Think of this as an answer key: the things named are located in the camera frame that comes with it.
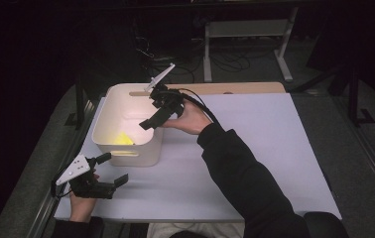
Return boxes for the black floor cables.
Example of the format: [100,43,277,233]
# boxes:
[135,36,276,83]

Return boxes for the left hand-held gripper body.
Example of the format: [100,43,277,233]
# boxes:
[55,154,117,200]

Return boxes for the yellow plastic shuttlecock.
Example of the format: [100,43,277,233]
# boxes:
[110,131,135,146]

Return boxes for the metal rail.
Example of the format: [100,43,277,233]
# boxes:
[333,95,375,212]
[26,98,99,238]

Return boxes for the person's left hand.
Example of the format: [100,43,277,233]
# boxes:
[68,173,100,223]

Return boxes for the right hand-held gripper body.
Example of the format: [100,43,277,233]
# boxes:
[144,62,187,119]

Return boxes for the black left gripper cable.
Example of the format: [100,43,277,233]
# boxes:
[50,165,74,199]

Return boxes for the person's right hand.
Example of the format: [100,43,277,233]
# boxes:
[162,98,213,136]

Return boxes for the black metal stand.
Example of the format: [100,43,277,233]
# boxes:
[347,65,375,128]
[64,75,90,130]

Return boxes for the white plastic storage bin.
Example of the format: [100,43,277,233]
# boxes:
[91,82,180,168]

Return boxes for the white metal desk frame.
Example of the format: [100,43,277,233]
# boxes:
[203,7,300,83]

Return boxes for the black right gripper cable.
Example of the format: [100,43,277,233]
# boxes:
[172,87,223,130]

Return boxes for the person's light trousers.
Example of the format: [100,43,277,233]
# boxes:
[146,221,246,238]

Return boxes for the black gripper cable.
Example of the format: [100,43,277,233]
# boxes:
[50,165,74,199]
[172,87,223,130]

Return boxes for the light wooden board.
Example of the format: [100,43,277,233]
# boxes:
[129,81,287,97]

